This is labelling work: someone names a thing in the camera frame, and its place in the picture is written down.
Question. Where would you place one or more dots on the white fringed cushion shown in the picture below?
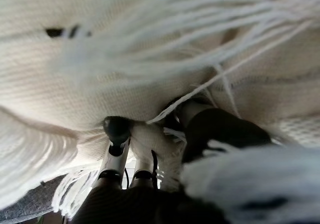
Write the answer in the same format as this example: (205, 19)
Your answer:
(125, 71)

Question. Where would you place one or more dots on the grey upholstered armchair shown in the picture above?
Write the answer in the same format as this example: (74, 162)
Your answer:
(27, 201)

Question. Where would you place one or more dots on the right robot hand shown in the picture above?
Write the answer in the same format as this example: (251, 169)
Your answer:
(212, 126)

